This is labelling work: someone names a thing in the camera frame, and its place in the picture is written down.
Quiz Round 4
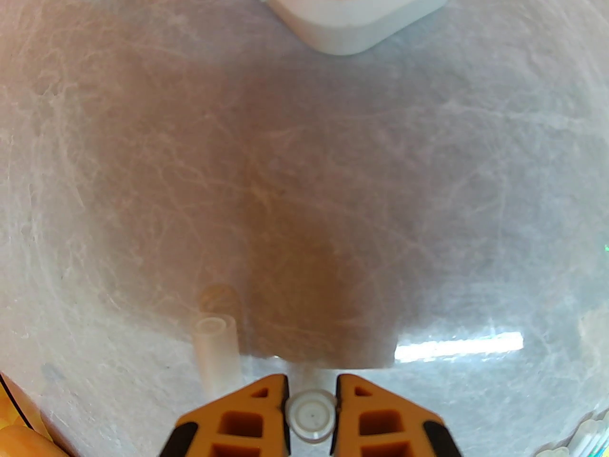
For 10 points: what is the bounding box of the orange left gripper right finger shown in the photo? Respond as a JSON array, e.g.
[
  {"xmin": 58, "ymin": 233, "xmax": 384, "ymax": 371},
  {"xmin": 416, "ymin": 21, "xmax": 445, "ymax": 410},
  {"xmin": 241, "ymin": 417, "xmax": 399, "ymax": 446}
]
[{"xmin": 331, "ymin": 374, "xmax": 462, "ymax": 457}]

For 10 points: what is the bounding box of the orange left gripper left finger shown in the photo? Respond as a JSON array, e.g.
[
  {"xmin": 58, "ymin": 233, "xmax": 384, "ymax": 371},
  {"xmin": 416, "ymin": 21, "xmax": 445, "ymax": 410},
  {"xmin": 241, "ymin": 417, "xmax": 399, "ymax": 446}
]
[{"xmin": 159, "ymin": 374, "xmax": 291, "ymax": 457}]

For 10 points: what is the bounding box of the green marker pen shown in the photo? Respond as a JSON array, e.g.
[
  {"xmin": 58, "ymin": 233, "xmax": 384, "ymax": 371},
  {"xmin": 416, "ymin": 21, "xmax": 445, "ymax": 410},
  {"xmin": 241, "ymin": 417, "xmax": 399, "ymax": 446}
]
[{"xmin": 569, "ymin": 410, "xmax": 609, "ymax": 457}]

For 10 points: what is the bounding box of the small white digital timer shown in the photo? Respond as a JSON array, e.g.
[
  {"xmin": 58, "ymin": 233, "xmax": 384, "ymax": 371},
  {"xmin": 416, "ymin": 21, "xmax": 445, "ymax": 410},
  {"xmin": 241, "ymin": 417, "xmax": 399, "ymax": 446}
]
[{"xmin": 228, "ymin": 0, "xmax": 476, "ymax": 56}]

